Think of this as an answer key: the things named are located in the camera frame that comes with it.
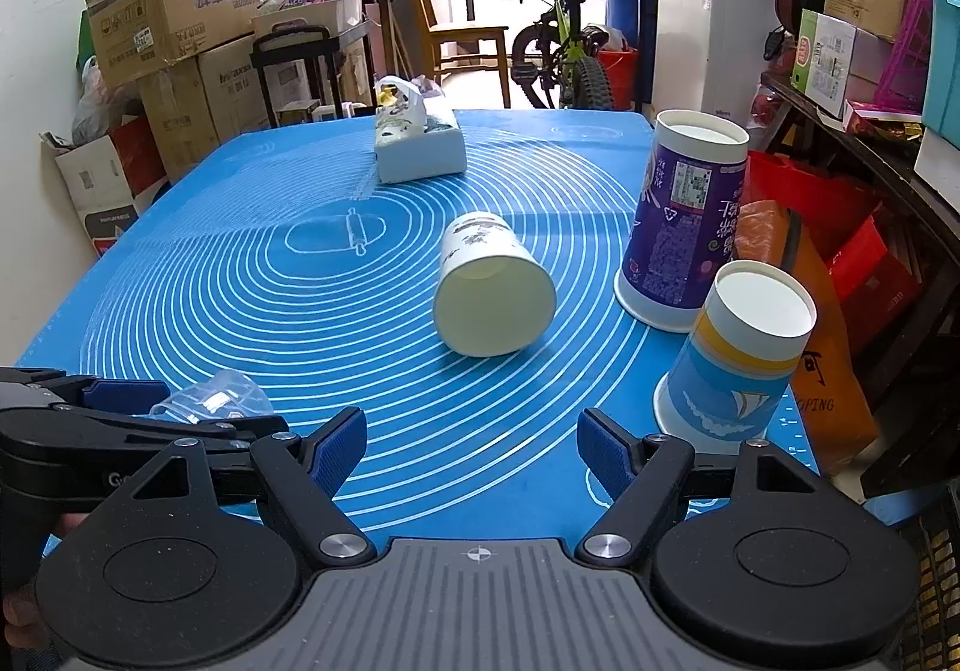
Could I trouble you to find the dark wooden shelf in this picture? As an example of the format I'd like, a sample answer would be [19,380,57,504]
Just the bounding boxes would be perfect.
[760,72,958,317]

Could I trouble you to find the teal plastic bin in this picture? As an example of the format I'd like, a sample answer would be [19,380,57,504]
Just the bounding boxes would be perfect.
[923,0,960,148]

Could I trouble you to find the lower stacked cardboard box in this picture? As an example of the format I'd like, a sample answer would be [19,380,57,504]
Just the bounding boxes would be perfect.
[137,36,270,182]

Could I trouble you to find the red gift bag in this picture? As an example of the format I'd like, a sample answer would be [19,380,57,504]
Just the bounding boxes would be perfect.
[745,151,923,353]

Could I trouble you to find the pink plastic basket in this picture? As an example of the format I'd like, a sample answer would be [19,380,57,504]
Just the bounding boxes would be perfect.
[874,0,932,114]

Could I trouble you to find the white paper cup lying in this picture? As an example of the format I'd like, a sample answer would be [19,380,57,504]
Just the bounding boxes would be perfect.
[433,212,556,357]

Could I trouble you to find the blue yellow paper cup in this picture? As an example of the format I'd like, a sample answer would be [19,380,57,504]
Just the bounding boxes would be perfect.
[652,260,817,453]

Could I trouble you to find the green black bicycle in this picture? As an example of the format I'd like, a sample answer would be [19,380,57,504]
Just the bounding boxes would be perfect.
[511,0,615,111]

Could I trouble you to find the wooden chair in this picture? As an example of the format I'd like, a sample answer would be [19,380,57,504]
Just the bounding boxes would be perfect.
[397,0,514,111]

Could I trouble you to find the person's left hand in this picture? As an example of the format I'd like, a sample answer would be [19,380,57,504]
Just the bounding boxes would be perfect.
[2,513,88,650]

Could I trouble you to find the blue silicone baking mat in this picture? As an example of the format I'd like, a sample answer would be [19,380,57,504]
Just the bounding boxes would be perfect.
[13,107,822,559]

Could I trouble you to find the green white product box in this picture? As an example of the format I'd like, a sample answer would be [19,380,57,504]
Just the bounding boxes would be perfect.
[791,10,893,119]

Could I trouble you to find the clear plastic cup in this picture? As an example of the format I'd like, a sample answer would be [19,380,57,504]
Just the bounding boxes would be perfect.
[149,369,275,424]

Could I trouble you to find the tall purple paper cup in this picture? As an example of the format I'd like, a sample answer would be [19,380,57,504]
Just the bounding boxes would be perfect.
[613,109,748,333]

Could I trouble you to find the white tissue box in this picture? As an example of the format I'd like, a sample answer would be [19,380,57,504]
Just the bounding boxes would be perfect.
[374,75,467,185]

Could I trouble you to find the orange shopping bag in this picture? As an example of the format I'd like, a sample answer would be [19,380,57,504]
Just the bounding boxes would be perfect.
[736,200,878,473]

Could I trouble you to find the white chest freezer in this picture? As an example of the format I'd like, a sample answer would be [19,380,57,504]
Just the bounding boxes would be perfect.
[652,0,778,125]

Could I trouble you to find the blue water barrel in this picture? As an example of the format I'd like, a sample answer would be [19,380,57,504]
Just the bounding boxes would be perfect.
[604,0,662,111]

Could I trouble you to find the white red cardboard box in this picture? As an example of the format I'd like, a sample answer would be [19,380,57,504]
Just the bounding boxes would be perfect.
[41,116,171,257]

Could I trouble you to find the red bucket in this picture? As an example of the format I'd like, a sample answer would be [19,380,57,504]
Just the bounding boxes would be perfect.
[597,49,638,111]

